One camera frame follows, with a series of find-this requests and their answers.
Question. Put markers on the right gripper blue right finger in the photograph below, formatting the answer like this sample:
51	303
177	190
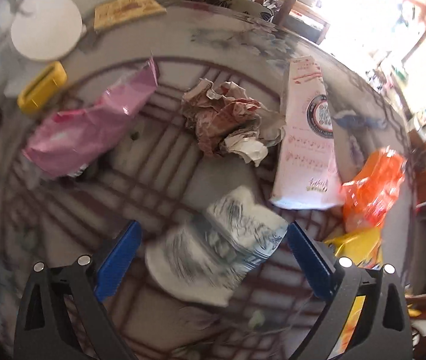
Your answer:
383	330

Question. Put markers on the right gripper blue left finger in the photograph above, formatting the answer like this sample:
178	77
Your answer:
43	326

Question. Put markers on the yellow lemon tea carton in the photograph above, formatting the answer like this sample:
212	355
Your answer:
363	247

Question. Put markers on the orange snack bag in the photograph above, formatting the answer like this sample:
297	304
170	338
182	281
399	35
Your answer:
373	191

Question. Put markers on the pink white paper bag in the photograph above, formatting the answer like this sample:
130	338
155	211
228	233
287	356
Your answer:
307	175

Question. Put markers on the crushed paper cup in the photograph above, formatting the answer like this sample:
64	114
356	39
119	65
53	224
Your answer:
205	259

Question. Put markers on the pink plastic wrapper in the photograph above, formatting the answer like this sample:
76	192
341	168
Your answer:
66	142

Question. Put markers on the red white paper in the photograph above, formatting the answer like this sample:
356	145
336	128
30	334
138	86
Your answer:
226	121

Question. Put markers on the yellow tape holder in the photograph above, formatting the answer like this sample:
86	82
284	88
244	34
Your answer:
37	94

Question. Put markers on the white desk lamp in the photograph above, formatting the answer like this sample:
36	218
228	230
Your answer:
41	32

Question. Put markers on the yellow patterned book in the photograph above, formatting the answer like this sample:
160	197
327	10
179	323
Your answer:
117	12

